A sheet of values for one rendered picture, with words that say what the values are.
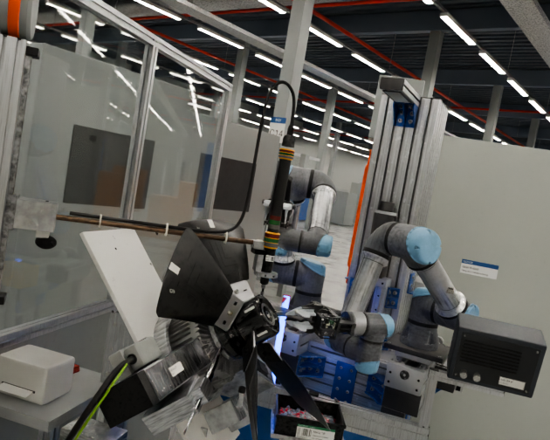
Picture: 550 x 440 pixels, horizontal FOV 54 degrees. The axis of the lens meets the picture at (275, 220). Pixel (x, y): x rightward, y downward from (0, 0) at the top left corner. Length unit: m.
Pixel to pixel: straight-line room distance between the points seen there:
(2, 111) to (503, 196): 2.63
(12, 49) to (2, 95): 0.11
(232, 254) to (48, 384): 0.62
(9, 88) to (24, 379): 0.79
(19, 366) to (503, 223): 2.56
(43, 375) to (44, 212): 0.48
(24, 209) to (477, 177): 2.51
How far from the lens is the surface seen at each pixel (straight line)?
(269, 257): 1.54
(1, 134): 1.42
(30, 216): 1.43
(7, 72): 1.42
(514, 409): 3.52
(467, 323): 1.86
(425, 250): 1.80
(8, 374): 1.74
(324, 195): 2.02
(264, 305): 1.49
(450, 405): 3.49
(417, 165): 2.37
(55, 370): 1.68
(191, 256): 1.30
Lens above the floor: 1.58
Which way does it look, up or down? 4 degrees down
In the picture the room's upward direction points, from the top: 10 degrees clockwise
